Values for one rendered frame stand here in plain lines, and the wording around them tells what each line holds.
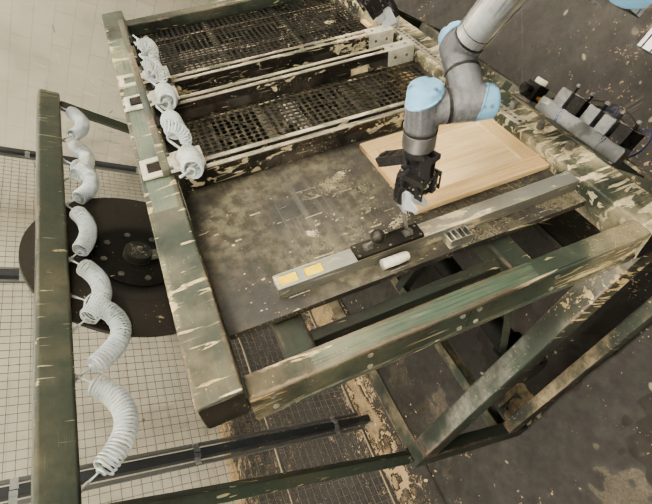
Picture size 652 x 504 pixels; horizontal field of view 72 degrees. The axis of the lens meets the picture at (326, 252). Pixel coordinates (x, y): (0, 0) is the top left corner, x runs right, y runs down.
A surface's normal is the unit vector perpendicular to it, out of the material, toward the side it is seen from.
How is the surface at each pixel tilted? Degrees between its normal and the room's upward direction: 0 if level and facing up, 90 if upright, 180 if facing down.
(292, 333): 60
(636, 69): 0
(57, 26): 90
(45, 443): 90
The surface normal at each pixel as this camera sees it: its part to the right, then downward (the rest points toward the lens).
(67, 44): 0.37, 0.70
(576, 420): -0.82, -0.05
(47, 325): 0.42, -0.74
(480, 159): -0.05, -0.66
